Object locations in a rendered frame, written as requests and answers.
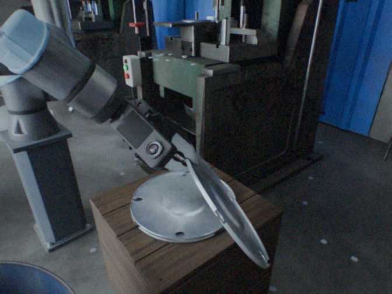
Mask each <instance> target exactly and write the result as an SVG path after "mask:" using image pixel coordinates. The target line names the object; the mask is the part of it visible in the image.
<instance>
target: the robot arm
mask: <svg viewBox="0 0 392 294"><path fill-rule="evenodd" d="M31 2H32V5H33V9H34V12H35V16H36V17H35V16H33V15H32V14H31V13H29V12H28V11H26V10H23V9H20V10H17V11H16V12H15V13H14V14H13V15H12V16H11V17H10V18H9V19H8V20H7V21H6V22H5V24H4V25H3V26H0V89H1V92H2V95H3V99H4V101H5V104H6V108H7V110H8V113H9V127H8V132H9V136H10V138H11V139H12V140H14V141H19V142H29V141H36V140H40V139H44V138H47V137H50V136H52V135H54V134H55V133H56V132H57V131H58V130H59V127H58V123H57V121H56V119H55V118H54V116H53V115H52V114H51V112H50V110H49V109H48V106H47V102H51V101H57V100H60V101H61V102H63V103H65V104H67V105H68V106H69V107H70V108H69V111H70V112H72V113H74V112H75V111H78V112H79V113H81V114H82V115H83V116H85V117H87V118H91V120H93V121H95V122H96V123H98V124H102V123H104V122H106V121H107V120H108V119H109V118H111V121H110V125H111V126H112V127H113V128H114V129H115V131H116V132H117V133H118V134H119V135H120V136H121V137H122V140H123V141H124V142H126V143H127V144H128V147H129V150H132V149H133V150H134V151H135V152H136V153H135V157H136V158H137V159H139V160H141V161H142V162H143V163H144V164H145V165H147V166H148V167H151V168H153V169H157V170H165V171H173V172H189V168H188V166H187V164H186V163H183V162H181V161H180V160H179V159H178V158H175V157H174V155H175V154H176V153H177V151H180V152H182V154H183V155H184V156H185V157H186V158H189V160H190V161H191V163H192V164H194V165H196V166H197V165H198V157H197V154H196V152H195V149H194V147H193V145H192V143H191V141H190V139H189V137H188V135H187V133H186V132H185V130H184V129H183V128H182V127H181V125H180V124H178V123H177V122H175V121H172V120H171V119H170V118H169V117H166V118H164V117H163V116H162V115H161V114H160V113H159V112H158V111H156V110H155V109H154V108H153V107H151V106H150V105H149V104H148V103H146V102H145V101H144V100H142V99H140V101H139V102H137V104H136V105H134V104H132V103H131V102H130V101H129V100H127V99H126V98H125V97H124V96H125V88H124V87H122V86H121V85H120V84H119V83H117V80H116V79H115V78H113V77H112V76H111V75H110V74H109V73H107V72H106V71H105V70H103V69H102V68H101V67H99V66H98V65H97V64H95V63H94V62H92V61H91V60H90V59H89V58H88V57H86V56H85V55H84V54H82V53H81V52H80V51H79V50H77V49H76V48H75V43H74V37H73V33H72V27H71V21H70V17H69V11H68V5H67V0H31ZM141 103H142V104H141ZM140 104H141V105H140Z"/></svg>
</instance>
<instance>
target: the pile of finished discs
mask: <svg viewBox="0 0 392 294"><path fill-rule="evenodd" d="M221 181H222V180H221ZM222 183H223V184H224V185H225V186H226V188H227V189H228V190H229V192H227V193H228V194H229V198H232V200H236V199H235V198H236V197H235V194H234V192H233V191H232V189H231V188H230V187H229V186H228V185H227V184H226V183H225V182H224V181H222ZM216 213H217V212H216ZM217 214H218V213H217ZM131 216H132V219H133V221H134V222H135V224H136V225H139V226H138V227H139V228H140V229H141V230H142V231H143V232H144V233H146V234H147V235H149V236H150V237H153V238H155V239H158V240H161V241H164V242H170V243H192V242H198V241H201V240H205V239H208V238H210V237H212V236H215V235H217V233H216V232H219V233H220V232H221V231H222V230H224V229H225V227H224V226H223V225H222V223H221V222H220V219H221V220H222V218H221V216H220V215H219V214H218V216H216V215H215V213H214V212H213V210H212V209H211V207H210V206H209V204H208V203H207V201H206V199H205V198H204V196H203V194H202V193H201V191H200V189H199V188H198V186H197V184H196V182H195V181H194V179H193V177H192V175H191V173H190V172H188V173H186V172H183V171H174V172H170V173H165V174H161V175H159V176H156V177H154V178H152V179H150V180H148V181H147V182H145V183H143V184H142V185H141V186H140V187H139V188H138V189H137V190H136V192H135V193H134V197H133V199H132V201H131Z"/></svg>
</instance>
